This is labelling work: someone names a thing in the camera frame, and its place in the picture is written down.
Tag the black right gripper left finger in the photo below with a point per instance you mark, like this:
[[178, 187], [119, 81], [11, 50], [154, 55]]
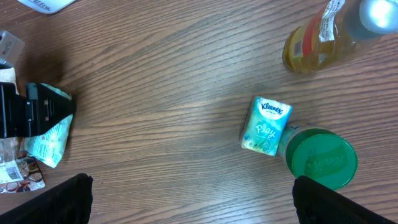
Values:
[[67, 203]]

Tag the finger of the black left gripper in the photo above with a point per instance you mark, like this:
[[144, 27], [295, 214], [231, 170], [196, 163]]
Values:
[[45, 108]]

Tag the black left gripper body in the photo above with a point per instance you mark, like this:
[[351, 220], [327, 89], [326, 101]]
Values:
[[13, 115]]

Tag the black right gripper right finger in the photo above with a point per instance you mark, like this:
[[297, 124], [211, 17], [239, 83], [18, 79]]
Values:
[[317, 204]]

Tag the teal snack packet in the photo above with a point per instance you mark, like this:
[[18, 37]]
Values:
[[49, 147]]

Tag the green lid jar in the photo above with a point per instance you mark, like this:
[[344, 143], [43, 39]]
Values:
[[319, 154]]

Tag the brown snack bag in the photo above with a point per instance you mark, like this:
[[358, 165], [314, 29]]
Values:
[[19, 172]]

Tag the teal tissue pack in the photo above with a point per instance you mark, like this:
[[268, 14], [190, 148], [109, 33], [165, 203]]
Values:
[[264, 124]]

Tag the yellow oil bottle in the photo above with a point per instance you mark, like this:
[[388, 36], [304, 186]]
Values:
[[342, 31]]

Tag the white barcode scanner stand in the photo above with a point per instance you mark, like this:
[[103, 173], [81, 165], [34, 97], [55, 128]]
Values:
[[47, 6]]

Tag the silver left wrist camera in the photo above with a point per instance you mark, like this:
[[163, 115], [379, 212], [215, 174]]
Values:
[[10, 49]]

